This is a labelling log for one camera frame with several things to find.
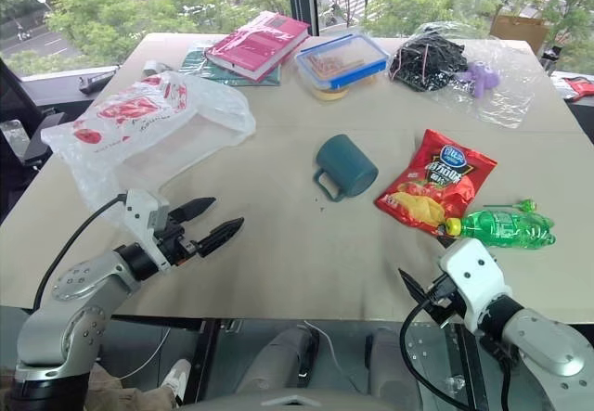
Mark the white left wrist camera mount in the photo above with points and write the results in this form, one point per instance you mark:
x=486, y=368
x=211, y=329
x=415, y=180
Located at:
x=146, y=216

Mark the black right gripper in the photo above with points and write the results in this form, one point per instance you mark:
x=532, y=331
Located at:
x=443, y=302

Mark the yellow tape roll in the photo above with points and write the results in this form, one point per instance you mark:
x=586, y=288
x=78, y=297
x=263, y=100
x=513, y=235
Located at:
x=330, y=94

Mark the brown cardboard box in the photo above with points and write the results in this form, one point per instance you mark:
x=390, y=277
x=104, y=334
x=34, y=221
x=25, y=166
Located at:
x=520, y=33

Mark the grey robot torso edge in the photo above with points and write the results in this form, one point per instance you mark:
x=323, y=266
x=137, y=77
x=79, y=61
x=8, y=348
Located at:
x=297, y=402

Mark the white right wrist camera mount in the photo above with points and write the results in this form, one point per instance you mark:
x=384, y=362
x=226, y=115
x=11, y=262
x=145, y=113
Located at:
x=478, y=276

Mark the clear plastic bag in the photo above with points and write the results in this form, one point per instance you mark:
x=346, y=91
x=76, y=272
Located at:
x=501, y=100

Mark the clear blue-lidded food container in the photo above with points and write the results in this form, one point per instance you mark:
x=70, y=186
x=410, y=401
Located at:
x=341, y=60

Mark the teal plastic mug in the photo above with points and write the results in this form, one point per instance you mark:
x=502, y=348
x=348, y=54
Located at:
x=348, y=165

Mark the dark rounded robot leg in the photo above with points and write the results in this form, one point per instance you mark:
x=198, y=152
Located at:
x=278, y=364
x=390, y=364

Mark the red potato chips bag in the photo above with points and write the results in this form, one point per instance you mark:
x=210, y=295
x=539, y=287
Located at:
x=431, y=183

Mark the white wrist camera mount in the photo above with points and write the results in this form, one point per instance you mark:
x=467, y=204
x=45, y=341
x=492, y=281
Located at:
x=478, y=276
x=146, y=216

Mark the green plastic soda bottle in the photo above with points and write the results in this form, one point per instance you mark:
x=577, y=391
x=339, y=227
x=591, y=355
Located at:
x=506, y=227

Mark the white red-printed plastic bag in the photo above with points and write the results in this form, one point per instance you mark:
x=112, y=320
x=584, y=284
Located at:
x=148, y=119

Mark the green lollipop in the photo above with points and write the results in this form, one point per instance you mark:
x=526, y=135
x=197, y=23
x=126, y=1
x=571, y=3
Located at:
x=524, y=206

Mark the red packaged item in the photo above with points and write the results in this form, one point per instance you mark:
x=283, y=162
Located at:
x=582, y=87

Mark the white sneaker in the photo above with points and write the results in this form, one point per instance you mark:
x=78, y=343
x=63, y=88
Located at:
x=177, y=376

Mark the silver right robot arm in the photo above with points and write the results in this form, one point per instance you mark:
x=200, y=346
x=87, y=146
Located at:
x=547, y=350

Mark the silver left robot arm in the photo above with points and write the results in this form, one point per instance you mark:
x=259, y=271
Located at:
x=79, y=299

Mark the purple toy figure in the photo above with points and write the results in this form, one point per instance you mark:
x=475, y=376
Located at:
x=482, y=79

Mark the green notebook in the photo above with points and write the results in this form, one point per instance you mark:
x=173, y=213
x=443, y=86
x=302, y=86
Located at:
x=195, y=60

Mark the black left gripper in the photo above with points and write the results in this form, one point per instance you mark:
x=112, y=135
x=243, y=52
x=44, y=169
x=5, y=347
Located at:
x=178, y=246

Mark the black bar-shaped device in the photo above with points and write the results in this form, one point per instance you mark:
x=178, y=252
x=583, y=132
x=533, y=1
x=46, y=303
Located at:
x=95, y=81

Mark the black tangled parts bundle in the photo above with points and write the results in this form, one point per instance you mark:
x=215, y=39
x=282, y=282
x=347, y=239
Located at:
x=427, y=63

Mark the pink hardcover book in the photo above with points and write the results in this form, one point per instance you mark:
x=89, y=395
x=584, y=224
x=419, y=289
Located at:
x=257, y=44

